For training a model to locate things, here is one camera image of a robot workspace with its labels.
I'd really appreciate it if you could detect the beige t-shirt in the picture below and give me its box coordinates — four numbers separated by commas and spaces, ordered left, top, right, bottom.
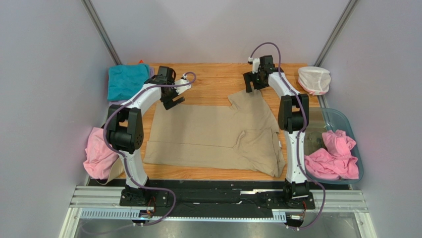
143, 91, 285, 178

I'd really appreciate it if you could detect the aluminium corner post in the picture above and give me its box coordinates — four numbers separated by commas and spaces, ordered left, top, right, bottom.
81, 0, 122, 65
314, 0, 360, 67

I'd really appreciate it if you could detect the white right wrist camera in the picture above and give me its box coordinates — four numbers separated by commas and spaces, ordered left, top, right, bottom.
248, 57, 261, 74

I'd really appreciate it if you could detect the beige cloth at left edge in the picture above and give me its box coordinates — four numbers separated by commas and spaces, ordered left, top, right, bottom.
95, 159, 124, 185

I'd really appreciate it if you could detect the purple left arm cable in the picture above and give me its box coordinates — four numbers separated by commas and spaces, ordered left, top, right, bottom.
103, 71, 197, 229

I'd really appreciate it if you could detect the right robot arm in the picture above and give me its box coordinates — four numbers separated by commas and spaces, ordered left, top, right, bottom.
243, 55, 315, 209

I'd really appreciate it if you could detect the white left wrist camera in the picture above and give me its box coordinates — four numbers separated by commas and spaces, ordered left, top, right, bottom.
174, 78, 192, 95

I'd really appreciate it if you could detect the clear teal plastic bin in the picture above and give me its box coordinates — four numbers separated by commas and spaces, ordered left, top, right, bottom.
304, 108, 364, 184

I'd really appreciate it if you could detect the pink cloth at left edge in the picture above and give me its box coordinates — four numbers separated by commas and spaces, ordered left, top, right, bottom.
83, 127, 118, 179

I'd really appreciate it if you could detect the white mesh laundry bag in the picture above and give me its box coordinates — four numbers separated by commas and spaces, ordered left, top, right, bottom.
298, 66, 331, 96

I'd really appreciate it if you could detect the teal folded t-shirt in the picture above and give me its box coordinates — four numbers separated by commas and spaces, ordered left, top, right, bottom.
107, 63, 150, 101

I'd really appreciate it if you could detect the aluminium frame rail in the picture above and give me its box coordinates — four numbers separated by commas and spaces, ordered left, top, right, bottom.
60, 183, 376, 238

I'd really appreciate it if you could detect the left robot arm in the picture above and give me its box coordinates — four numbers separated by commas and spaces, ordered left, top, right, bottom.
103, 66, 192, 206

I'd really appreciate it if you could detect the right aluminium corner post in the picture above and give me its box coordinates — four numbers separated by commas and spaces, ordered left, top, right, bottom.
314, 0, 360, 67

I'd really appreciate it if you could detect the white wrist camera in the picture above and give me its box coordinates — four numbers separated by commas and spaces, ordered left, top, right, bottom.
174, 78, 192, 95
248, 57, 261, 74

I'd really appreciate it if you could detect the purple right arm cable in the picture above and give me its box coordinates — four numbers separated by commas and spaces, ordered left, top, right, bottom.
249, 42, 327, 231

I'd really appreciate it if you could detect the pink t-shirt in bin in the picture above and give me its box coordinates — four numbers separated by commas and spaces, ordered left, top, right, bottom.
305, 130, 359, 180

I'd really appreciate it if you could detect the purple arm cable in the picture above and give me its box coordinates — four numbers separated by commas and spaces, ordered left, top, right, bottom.
103, 71, 197, 229
249, 42, 327, 231

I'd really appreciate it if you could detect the left aluminium corner post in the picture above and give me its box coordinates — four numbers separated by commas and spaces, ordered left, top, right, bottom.
81, 0, 122, 65

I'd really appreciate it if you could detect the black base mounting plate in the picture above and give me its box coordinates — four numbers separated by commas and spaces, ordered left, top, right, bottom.
89, 178, 350, 219

